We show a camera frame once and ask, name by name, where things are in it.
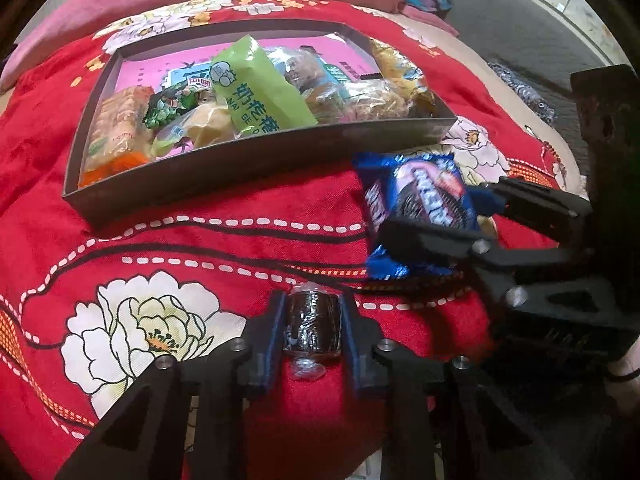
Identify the silver patterned cloth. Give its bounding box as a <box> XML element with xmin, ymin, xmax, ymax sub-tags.
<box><xmin>487</xmin><ymin>62</ymin><xmax>558</xmax><ymax>128</ymax></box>

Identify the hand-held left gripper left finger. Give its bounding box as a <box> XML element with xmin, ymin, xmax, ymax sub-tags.
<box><xmin>55</xmin><ymin>291</ymin><xmax>286</xmax><ymax>480</ymax></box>

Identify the person's right forearm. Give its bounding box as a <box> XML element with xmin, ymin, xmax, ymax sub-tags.
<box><xmin>602</xmin><ymin>337</ymin><xmax>640</xmax><ymax>413</ymax></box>

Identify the green clear cake packet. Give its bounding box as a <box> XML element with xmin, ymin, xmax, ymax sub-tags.
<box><xmin>150</xmin><ymin>102</ymin><xmax>241</xmax><ymax>158</ymax></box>

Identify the pink book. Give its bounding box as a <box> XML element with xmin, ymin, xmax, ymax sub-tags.
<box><xmin>115</xmin><ymin>32</ymin><xmax>366</xmax><ymax>161</ymax></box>

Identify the yellow candy packet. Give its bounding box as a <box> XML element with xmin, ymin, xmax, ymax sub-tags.
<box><xmin>367</xmin><ymin>37</ymin><xmax>428</xmax><ymax>93</ymax></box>
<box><xmin>410</xmin><ymin>85</ymin><xmax>446</xmax><ymax>118</ymax></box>

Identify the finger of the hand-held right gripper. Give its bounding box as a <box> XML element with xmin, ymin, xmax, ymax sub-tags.
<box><xmin>377</xmin><ymin>219</ymin><xmax>616</xmax><ymax>311</ymax></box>
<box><xmin>470</xmin><ymin>176</ymin><xmax>593</xmax><ymax>233</ymax></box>

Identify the grey padded mat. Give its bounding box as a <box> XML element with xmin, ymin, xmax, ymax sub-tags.
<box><xmin>395</xmin><ymin>0</ymin><xmax>640</xmax><ymax>126</ymax></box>

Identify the blue cookie packet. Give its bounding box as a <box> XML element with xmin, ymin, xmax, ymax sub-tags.
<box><xmin>351</xmin><ymin>152</ymin><xmax>483</xmax><ymax>281</ymax></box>

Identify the red floral blanket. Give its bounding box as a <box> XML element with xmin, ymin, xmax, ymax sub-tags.
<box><xmin>0</xmin><ymin>0</ymin><xmax>581</xmax><ymax>480</ymax></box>

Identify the orange biscuit packet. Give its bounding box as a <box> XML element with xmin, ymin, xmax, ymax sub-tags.
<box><xmin>80</xmin><ymin>85</ymin><xmax>156</xmax><ymax>186</ymax></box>

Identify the grey cardboard box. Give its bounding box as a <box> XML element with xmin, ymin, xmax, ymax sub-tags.
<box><xmin>62</xmin><ymin>19</ymin><xmax>457</xmax><ymax>218</ymax></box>

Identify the clear dark cake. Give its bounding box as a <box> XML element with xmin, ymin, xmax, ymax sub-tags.
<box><xmin>265</xmin><ymin>45</ymin><xmax>331</xmax><ymax>111</ymax></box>

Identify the brown bead string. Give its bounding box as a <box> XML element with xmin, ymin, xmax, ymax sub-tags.
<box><xmin>537</xmin><ymin>137</ymin><xmax>568</xmax><ymax>188</ymax></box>

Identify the black green pea packet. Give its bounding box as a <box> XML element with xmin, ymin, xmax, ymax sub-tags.
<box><xmin>142</xmin><ymin>80</ymin><xmax>216</xmax><ymax>131</ymax></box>

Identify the small dark roll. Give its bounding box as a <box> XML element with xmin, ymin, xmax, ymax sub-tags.
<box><xmin>282</xmin><ymin>282</ymin><xmax>346</xmax><ymax>378</ymax></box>

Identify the light green cartoon packet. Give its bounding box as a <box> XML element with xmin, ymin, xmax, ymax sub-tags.
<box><xmin>210</xmin><ymin>35</ymin><xmax>318</xmax><ymax>138</ymax></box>

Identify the clear round pastry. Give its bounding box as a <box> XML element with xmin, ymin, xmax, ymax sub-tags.
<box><xmin>320</xmin><ymin>77</ymin><xmax>416</xmax><ymax>123</ymax></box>

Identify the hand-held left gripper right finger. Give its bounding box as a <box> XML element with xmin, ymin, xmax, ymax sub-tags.
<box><xmin>342</xmin><ymin>295</ymin><xmax>551</xmax><ymax>480</ymax></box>

